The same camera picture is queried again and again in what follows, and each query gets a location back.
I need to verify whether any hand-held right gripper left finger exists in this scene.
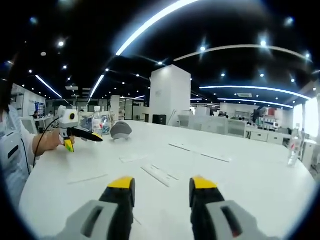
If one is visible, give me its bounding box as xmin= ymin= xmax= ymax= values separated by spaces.
xmin=56 ymin=175 xmax=137 ymax=240

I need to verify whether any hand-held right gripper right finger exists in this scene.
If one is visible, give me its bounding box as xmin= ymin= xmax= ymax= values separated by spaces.
xmin=188 ymin=175 xmax=261 ymax=240

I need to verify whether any white socket holder cover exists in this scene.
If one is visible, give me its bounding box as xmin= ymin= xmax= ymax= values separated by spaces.
xmin=118 ymin=154 xmax=149 ymax=164

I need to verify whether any white socket holder slot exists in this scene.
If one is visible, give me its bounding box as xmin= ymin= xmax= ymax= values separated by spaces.
xmin=140 ymin=163 xmax=180 ymax=188

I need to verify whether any person's left hand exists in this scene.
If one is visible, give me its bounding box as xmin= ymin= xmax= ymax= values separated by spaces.
xmin=36 ymin=129 xmax=65 ymax=152

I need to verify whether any clear water bottle red label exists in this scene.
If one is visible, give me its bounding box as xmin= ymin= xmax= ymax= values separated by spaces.
xmin=92 ymin=105 xmax=104 ymax=138

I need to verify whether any clear plastic bag of parts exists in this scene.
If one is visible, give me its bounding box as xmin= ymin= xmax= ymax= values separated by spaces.
xmin=78 ymin=110 xmax=113 ymax=136

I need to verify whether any grey rounded object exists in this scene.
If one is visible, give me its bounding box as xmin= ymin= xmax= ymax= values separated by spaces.
xmin=110 ymin=121 xmax=134 ymax=141

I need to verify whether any long thin white strip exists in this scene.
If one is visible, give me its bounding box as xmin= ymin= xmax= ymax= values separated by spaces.
xmin=66 ymin=173 xmax=109 ymax=186

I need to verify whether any white mesh-back chair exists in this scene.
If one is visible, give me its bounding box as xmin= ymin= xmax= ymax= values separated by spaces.
xmin=19 ymin=116 xmax=38 ymax=136
xmin=226 ymin=118 xmax=247 ymax=138

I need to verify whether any white plastic strip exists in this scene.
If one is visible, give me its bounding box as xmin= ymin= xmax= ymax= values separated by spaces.
xmin=200 ymin=152 xmax=231 ymax=164
xmin=168 ymin=142 xmax=192 ymax=152

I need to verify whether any black cabinet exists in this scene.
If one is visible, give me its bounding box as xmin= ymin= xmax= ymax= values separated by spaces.
xmin=152 ymin=113 xmax=168 ymax=125

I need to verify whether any white square pillar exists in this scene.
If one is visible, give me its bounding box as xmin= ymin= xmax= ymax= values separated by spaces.
xmin=149 ymin=64 xmax=192 ymax=125

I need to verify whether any clear empty bottle red label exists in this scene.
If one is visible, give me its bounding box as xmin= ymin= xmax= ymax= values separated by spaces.
xmin=286 ymin=126 xmax=303 ymax=167

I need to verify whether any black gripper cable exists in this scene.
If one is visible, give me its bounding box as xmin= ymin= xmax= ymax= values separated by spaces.
xmin=32 ymin=115 xmax=61 ymax=167

